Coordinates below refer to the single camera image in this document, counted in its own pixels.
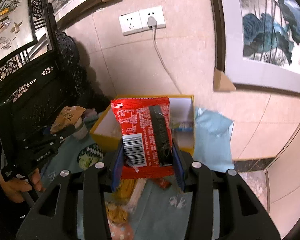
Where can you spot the green white snack packet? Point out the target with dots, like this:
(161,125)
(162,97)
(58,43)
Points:
(86,161)

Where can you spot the dark carved wooden furniture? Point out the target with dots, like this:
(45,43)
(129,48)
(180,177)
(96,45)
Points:
(33,92)

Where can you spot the framed lotus painting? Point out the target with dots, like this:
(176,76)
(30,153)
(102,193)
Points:
(257,46)

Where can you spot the person's left hand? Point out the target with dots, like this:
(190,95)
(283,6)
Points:
(14,187)

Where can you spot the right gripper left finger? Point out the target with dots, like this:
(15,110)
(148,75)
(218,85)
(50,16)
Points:
(75,197)

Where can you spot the framed bird painting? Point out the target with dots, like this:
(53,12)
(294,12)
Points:
(17,28)

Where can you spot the light blue printed tablecloth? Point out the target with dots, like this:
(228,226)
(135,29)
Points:
(160,214)

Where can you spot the white double wall socket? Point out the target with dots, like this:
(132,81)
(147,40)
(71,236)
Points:
(136,22)

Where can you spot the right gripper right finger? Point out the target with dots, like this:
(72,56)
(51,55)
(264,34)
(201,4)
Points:
(241,214)

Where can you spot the white lidded cup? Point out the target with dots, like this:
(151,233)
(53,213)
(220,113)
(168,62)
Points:
(80,129)

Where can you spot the brown paper snack bag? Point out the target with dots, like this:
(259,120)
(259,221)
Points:
(67,116)

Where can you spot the large red snack packet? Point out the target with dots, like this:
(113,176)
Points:
(146,136)

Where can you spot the yellow wrapped cake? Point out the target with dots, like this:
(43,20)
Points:
(124,200)

